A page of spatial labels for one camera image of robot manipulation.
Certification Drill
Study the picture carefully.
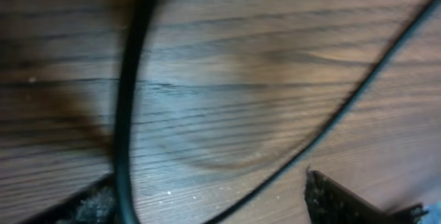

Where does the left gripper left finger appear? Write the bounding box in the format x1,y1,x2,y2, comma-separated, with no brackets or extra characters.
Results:
20,174,116,224

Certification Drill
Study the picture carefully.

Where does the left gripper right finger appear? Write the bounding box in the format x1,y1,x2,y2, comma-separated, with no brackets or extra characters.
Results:
304,170,429,224

